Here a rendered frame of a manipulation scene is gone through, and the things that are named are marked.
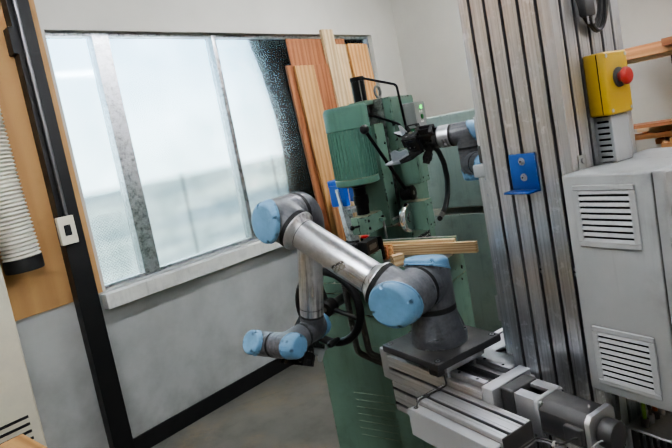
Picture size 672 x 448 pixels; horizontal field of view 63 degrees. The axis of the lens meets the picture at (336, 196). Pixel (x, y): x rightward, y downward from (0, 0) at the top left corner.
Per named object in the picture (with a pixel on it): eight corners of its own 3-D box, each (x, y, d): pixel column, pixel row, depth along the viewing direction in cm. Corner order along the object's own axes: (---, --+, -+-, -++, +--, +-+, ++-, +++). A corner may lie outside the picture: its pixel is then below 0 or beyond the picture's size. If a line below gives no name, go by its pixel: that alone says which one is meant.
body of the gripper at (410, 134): (403, 125, 190) (435, 118, 183) (413, 141, 195) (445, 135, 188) (398, 141, 186) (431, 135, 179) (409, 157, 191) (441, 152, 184)
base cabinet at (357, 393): (343, 476, 229) (311, 314, 222) (404, 406, 277) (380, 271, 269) (442, 500, 204) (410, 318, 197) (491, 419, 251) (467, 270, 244)
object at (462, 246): (347, 257, 227) (345, 248, 226) (349, 256, 228) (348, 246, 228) (477, 252, 195) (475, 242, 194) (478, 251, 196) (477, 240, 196)
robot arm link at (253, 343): (257, 356, 160) (238, 354, 165) (283, 359, 168) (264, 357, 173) (261, 328, 163) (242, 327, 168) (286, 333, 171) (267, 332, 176)
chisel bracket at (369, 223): (353, 239, 218) (350, 218, 217) (371, 230, 230) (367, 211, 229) (369, 238, 214) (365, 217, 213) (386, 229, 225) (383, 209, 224)
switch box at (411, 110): (407, 141, 233) (400, 104, 231) (417, 139, 241) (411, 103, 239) (420, 139, 229) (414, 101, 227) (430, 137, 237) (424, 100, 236)
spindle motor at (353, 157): (328, 190, 216) (313, 112, 213) (351, 183, 230) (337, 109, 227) (365, 186, 206) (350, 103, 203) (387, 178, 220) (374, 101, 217)
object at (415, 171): (403, 185, 226) (397, 149, 225) (413, 181, 233) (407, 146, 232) (422, 183, 221) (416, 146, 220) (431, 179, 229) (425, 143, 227)
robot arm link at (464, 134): (482, 144, 172) (477, 118, 171) (449, 150, 179) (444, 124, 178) (489, 141, 179) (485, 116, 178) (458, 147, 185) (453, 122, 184)
